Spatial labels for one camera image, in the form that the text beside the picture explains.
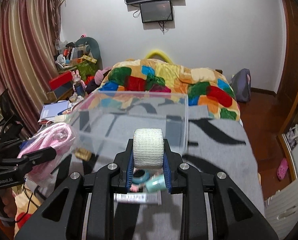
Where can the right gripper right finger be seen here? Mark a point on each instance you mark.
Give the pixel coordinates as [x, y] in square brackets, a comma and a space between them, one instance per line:
[213, 207]

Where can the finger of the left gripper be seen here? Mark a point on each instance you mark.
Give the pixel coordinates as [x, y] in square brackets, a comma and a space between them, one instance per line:
[37, 157]

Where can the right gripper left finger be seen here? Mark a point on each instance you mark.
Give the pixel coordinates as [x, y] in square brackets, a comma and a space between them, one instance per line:
[81, 207]

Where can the white ointment tube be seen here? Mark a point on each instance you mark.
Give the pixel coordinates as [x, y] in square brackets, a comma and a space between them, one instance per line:
[139, 198]

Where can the mint green bottle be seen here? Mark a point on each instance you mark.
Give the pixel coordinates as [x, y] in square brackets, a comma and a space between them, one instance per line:
[155, 183]

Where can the white bandage roll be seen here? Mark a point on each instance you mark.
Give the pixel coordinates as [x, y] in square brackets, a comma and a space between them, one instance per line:
[148, 148]

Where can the person left hand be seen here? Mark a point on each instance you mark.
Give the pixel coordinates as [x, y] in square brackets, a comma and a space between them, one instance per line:
[9, 203]

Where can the blue white book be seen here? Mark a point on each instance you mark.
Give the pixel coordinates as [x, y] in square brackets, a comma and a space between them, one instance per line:
[50, 111]

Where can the black office chair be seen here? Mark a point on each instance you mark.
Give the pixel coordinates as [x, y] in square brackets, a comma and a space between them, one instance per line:
[11, 124]

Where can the clear plastic storage box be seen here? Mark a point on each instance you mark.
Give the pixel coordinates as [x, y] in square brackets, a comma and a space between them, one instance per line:
[106, 120]

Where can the grey black patterned blanket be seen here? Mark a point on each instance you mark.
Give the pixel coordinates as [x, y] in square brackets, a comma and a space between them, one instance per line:
[222, 142]

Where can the white plastic stool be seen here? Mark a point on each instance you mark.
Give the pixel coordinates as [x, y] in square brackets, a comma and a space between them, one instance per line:
[281, 210]

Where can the pink bunny figure bottle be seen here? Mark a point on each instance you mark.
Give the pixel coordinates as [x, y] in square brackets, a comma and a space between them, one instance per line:
[79, 86]

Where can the pink croc shoe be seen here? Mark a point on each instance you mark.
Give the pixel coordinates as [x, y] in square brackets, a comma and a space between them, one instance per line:
[282, 169]

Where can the red box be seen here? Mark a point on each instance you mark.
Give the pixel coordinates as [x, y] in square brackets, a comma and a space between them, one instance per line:
[60, 80]

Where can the striped pink curtain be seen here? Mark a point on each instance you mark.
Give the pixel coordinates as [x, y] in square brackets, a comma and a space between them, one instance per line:
[28, 32]

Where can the green grey neck pillow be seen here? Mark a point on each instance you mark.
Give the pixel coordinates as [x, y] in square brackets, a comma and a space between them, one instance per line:
[91, 48]

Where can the colourful patchwork quilt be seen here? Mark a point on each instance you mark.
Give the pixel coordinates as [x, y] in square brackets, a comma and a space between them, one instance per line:
[203, 86]

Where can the purple grey backpack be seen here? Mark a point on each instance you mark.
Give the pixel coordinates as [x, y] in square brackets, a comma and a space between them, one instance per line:
[241, 85]

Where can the yellow neck pillow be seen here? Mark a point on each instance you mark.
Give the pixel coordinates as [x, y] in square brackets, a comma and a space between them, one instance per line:
[159, 54]

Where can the wooden shelf unit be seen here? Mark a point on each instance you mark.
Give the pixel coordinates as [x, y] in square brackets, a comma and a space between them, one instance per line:
[288, 88]

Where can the braided pink rope toy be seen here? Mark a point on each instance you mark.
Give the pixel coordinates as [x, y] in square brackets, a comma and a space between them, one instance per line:
[136, 188]

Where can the small black wall monitor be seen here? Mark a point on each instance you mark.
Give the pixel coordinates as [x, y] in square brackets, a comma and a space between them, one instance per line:
[156, 11]

